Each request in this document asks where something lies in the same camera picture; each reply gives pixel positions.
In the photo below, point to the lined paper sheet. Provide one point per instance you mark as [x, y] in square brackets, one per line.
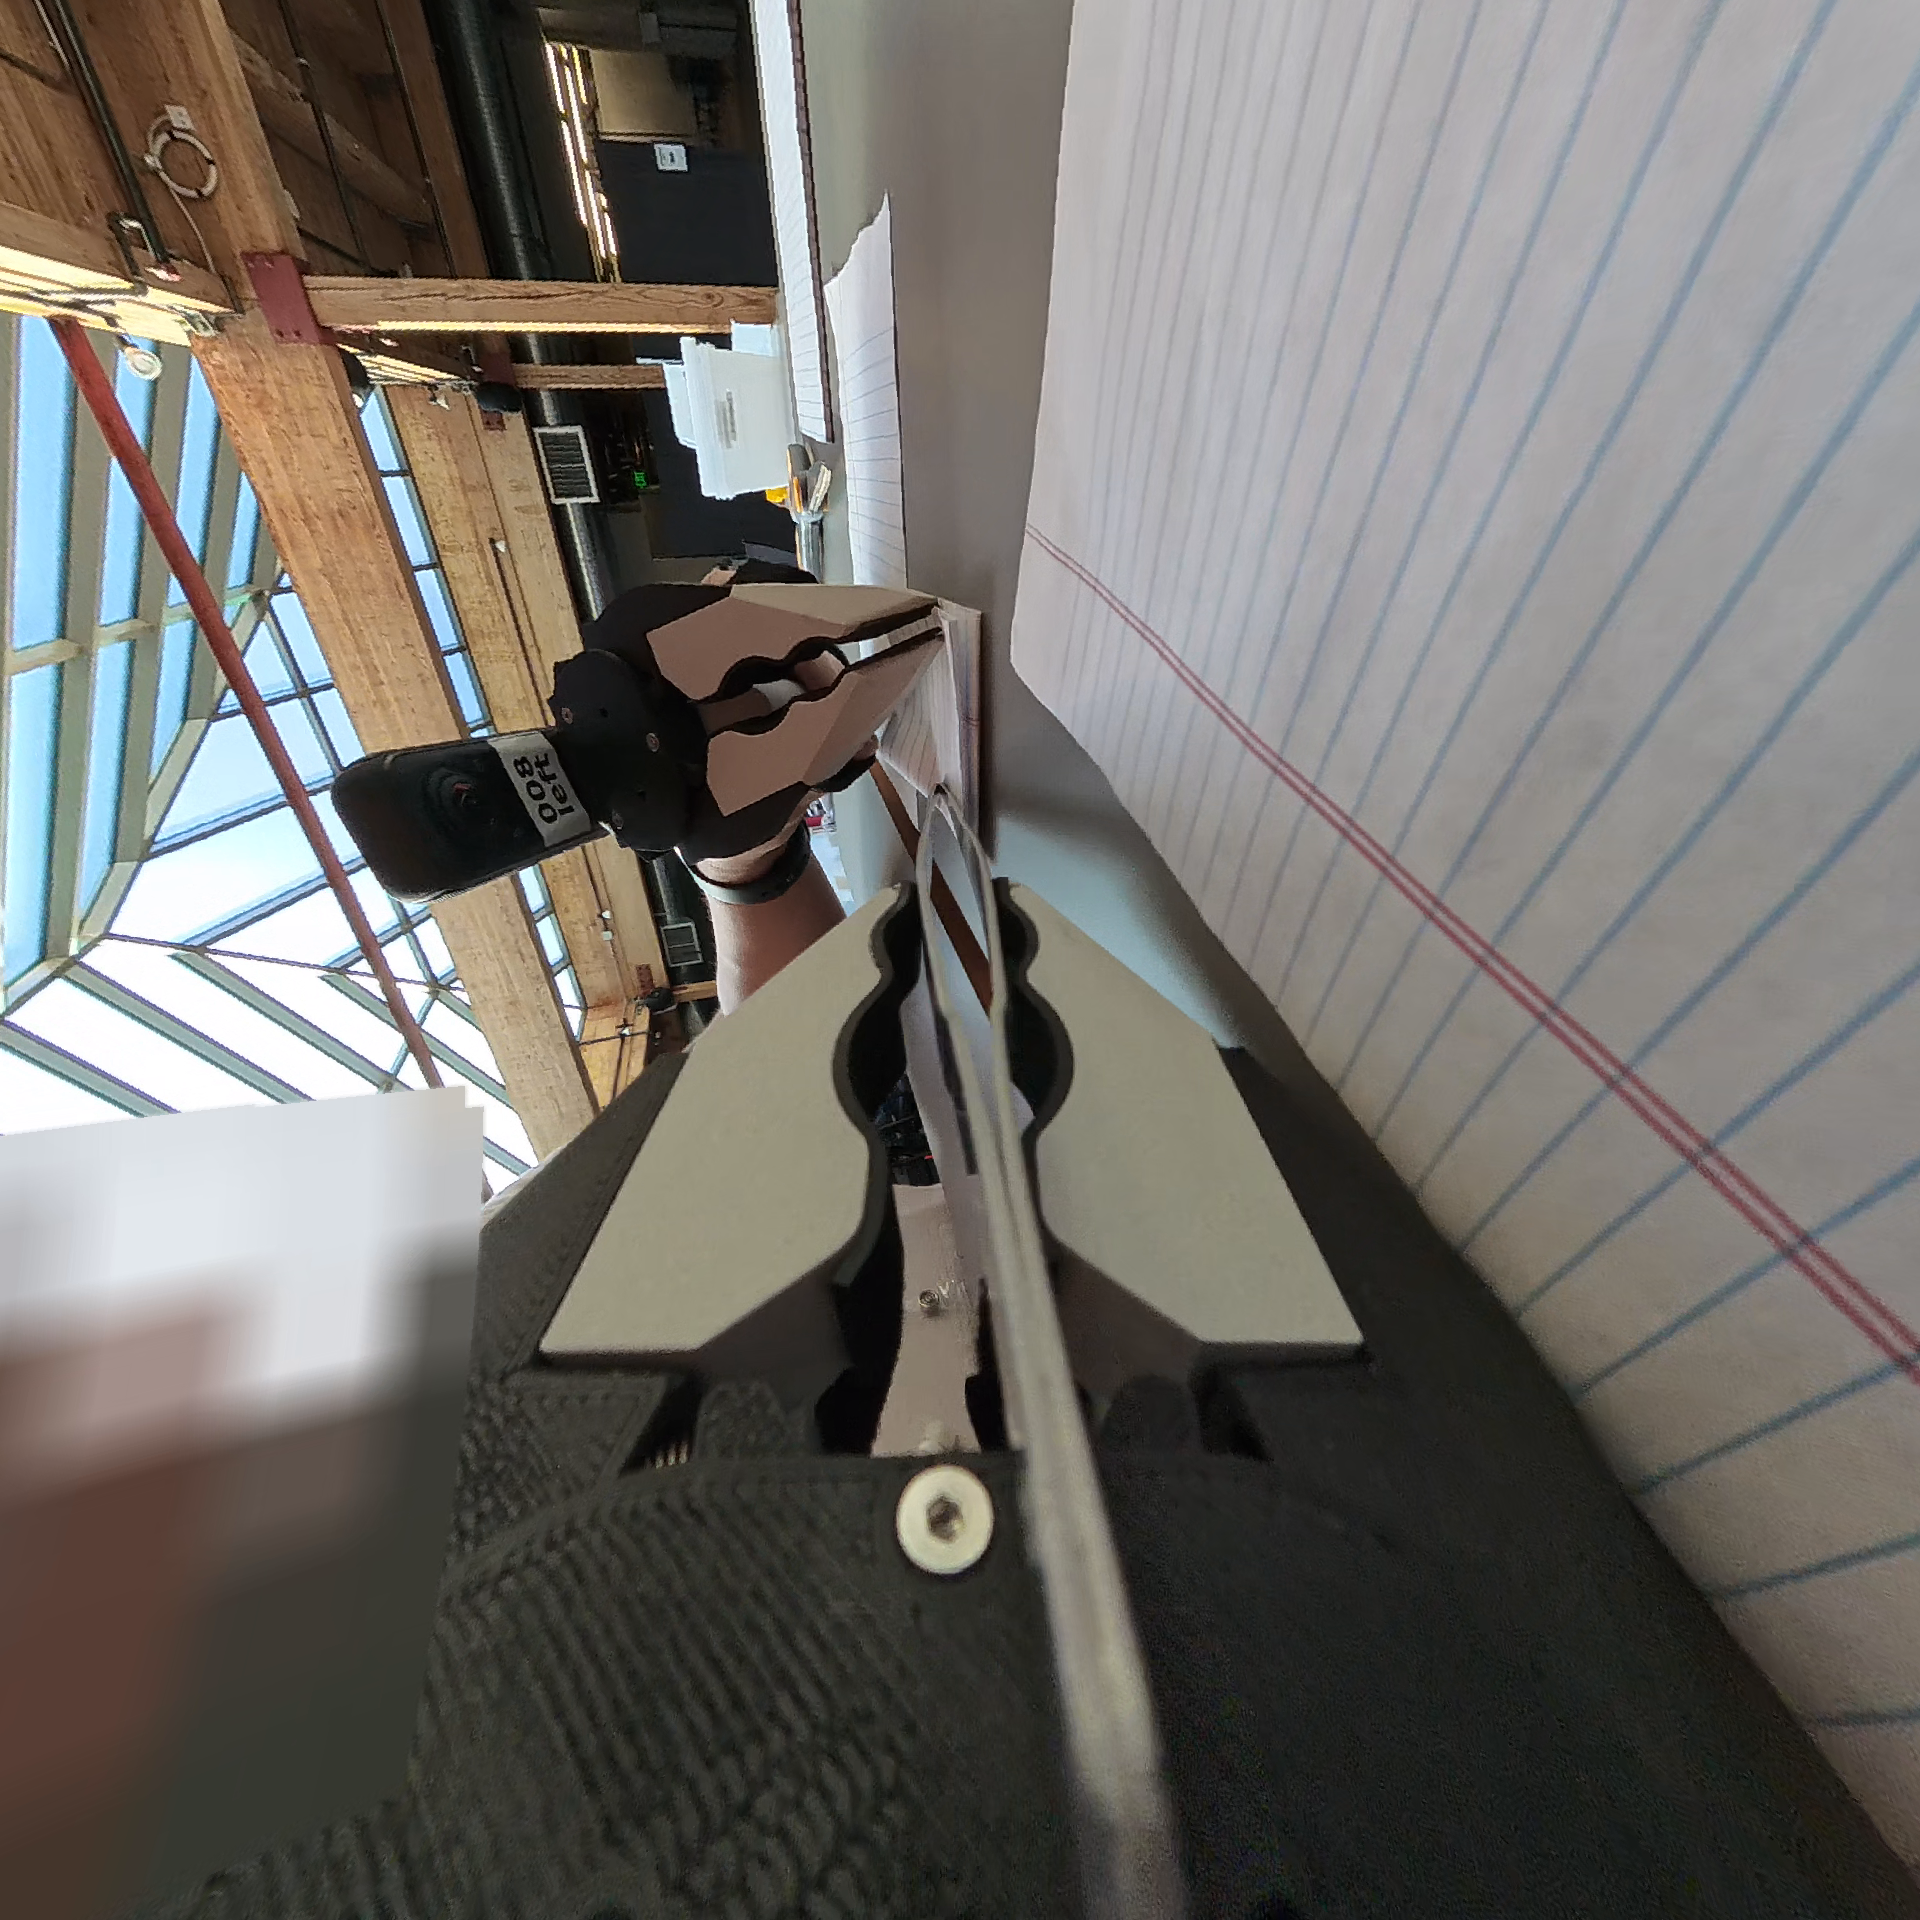
[870, 420]
[959, 721]
[1425, 525]

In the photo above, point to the grey orange scissors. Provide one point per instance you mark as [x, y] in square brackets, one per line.
[810, 489]

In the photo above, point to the wooden ceiling beam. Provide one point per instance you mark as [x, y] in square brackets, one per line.
[346, 571]

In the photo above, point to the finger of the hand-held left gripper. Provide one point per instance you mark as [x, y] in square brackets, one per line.
[810, 745]
[749, 624]

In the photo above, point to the wall vent grille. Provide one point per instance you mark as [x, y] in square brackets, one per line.
[568, 465]

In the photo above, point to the skylight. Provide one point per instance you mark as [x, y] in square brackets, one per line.
[90, 601]

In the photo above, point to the red pipe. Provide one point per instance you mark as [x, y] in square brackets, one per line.
[235, 674]

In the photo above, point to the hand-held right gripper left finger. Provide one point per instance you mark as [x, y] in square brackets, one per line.
[706, 1200]

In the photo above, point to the white lined notepad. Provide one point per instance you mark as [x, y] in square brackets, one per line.
[788, 182]

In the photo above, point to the white storage bin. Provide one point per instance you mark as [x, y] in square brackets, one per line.
[734, 420]

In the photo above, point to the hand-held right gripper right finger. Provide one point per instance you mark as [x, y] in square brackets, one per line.
[1200, 1200]

